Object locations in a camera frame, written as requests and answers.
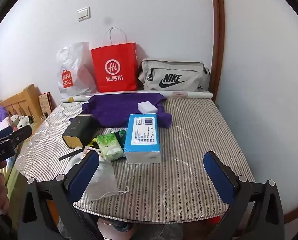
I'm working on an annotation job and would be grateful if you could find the grey waist bag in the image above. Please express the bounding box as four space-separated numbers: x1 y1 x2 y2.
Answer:
138 57 211 92

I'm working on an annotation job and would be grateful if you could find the grey face mask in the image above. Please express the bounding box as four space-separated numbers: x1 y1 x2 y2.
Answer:
84 155 130 202

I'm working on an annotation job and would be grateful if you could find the blue tissue pack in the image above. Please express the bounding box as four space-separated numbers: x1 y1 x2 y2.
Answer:
124 113 162 164

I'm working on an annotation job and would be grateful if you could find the white plastic shopping bag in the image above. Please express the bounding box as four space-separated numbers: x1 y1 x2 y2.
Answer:
56 42 97 98

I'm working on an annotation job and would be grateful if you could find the white plush toy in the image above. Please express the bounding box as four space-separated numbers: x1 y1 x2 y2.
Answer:
9 114 33 130

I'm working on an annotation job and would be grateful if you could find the purple towel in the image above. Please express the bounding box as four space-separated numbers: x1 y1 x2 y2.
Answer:
82 92 173 128

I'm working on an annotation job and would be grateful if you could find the grey striped mat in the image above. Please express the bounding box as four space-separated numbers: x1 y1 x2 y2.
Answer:
14 97 255 215

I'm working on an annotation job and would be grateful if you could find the white eraser block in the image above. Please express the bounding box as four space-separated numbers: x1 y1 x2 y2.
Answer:
138 102 159 117

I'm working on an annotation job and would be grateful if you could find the white cloth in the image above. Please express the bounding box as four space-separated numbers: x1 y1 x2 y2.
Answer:
66 151 89 173

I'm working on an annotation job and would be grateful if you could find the blue striped pillow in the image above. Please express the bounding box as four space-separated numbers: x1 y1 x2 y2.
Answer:
0 116 15 135

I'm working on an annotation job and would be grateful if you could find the black strap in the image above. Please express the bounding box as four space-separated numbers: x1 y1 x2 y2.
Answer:
59 147 83 161

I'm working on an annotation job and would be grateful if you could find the red paper shopping bag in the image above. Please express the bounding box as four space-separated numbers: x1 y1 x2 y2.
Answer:
91 27 139 93

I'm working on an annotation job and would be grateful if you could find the dark green tin box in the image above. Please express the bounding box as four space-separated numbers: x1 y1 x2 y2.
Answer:
62 114 97 148

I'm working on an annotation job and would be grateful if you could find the white wall light switch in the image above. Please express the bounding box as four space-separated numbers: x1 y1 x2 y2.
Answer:
77 7 91 22

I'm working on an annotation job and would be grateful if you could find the rolled printed paper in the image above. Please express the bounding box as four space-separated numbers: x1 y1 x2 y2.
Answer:
60 91 212 103

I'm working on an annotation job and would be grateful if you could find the wooden door frame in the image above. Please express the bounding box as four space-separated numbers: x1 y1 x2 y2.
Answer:
210 0 225 103

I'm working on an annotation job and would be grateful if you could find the green tissue packet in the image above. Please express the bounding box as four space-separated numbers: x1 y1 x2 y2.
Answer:
96 133 124 162

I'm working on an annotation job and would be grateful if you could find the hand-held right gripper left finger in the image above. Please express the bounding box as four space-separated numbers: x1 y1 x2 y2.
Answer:
18 150 101 240

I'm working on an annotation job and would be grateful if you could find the green foil packet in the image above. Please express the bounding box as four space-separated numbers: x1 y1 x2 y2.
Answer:
110 129 128 153

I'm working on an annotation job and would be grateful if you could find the wooden headboard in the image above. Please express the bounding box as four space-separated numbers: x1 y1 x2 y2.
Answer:
0 84 43 130

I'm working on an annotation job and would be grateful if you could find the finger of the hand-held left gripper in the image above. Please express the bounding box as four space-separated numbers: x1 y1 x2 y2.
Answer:
0 127 14 144
4 125 33 151

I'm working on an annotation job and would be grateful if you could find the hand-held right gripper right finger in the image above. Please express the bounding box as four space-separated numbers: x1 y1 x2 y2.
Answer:
203 151 285 240

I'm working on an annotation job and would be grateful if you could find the person's left hand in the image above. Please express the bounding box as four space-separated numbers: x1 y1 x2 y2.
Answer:
0 172 10 215

